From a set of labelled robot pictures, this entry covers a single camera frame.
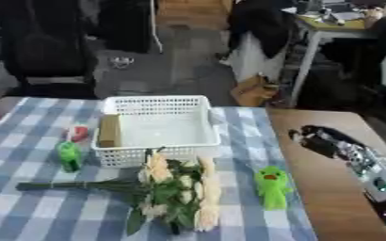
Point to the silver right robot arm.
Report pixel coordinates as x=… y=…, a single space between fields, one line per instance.
x=373 y=175

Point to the red and white toy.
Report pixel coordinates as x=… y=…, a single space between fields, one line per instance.
x=78 y=133

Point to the black jacket on chair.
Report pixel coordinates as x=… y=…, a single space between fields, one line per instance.
x=259 y=40

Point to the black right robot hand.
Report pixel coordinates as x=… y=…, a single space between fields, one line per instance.
x=318 y=142

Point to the white plastic basket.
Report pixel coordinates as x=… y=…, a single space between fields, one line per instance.
x=158 y=125

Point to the tan wooden block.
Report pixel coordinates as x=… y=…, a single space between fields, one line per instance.
x=109 y=135

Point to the artificial cream flower bouquet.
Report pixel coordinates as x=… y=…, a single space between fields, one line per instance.
x=169 y=191

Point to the white-legged desk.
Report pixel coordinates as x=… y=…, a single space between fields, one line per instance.
x=322 y=34

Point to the green duck soft toy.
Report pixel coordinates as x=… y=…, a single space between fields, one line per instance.
x=271 y=187

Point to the green bottle-shaped toy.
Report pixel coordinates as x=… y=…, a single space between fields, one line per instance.
x=69 y=156

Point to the black office chair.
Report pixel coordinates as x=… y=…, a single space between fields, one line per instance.
x=48 y=50

